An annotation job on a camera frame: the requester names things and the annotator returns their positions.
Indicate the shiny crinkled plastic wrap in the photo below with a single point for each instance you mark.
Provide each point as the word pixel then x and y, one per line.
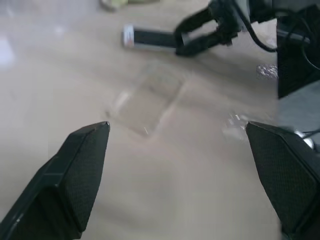
pixel 267 71

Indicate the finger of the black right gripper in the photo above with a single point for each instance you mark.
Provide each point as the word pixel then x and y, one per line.
pixel 200 43
pixel 195 21

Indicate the yellow-green object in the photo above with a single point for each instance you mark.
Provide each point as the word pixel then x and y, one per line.
pixel 117 3

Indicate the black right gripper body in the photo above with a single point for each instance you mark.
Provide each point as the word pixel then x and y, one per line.
pixel 228 17

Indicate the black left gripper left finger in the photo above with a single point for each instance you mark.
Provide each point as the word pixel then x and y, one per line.
pixel 62 185

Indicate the black robot torso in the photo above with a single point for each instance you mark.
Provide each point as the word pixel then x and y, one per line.
pixel 297 62

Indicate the black marker with white cap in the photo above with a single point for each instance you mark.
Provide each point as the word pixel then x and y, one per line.
pixel 152 37

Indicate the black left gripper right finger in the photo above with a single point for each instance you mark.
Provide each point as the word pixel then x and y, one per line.
pixel 287 180

